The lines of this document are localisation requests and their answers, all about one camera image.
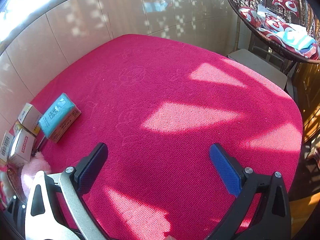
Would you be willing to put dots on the wooden cabinet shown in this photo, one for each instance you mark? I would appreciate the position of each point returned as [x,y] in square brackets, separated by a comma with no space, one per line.
[308,92]

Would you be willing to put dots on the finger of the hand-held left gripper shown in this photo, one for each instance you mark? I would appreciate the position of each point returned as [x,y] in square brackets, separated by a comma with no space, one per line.
[15,208]

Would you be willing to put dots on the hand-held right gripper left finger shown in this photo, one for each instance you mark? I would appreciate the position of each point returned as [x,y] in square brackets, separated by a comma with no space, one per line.
[93,166]

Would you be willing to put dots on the red carpet mat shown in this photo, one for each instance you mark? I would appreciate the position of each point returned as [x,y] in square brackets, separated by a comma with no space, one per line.
[162,92]

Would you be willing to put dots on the brown patterned packet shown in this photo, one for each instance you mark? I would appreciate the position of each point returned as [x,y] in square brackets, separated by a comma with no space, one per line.
[13,180]

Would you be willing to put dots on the pink plush toy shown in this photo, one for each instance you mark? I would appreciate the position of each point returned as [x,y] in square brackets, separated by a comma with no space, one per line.
[33,171]

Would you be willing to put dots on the red white seat cushion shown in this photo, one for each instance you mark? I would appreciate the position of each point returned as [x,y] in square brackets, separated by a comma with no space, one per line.
[273,26]

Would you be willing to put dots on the glass window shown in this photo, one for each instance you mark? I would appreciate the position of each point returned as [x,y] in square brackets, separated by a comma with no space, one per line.
[30,2]

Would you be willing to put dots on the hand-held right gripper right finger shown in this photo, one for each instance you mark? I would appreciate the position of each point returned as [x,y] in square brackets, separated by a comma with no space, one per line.
[225,167]

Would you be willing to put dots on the white box with barcode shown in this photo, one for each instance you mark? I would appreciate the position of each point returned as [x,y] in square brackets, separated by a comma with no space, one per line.
[5,145]

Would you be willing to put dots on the beige cardboard sheet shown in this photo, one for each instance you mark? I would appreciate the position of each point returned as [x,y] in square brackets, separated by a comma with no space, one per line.
[260,66]

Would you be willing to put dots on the blue tissue pack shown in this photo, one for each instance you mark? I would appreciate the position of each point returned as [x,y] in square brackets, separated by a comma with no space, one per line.
[57,115]

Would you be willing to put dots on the red white pillow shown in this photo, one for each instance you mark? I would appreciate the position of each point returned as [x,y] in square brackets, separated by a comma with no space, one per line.
[285,3]

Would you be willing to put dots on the light blue striped cloth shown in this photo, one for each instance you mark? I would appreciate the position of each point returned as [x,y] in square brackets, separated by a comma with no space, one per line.
[298,40]

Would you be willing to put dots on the white box yellow blue print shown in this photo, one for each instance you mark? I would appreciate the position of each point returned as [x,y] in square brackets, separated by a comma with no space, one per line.
[28,117]

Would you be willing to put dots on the white box red print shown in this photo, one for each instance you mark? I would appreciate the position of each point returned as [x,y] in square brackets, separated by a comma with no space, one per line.
[22,147]

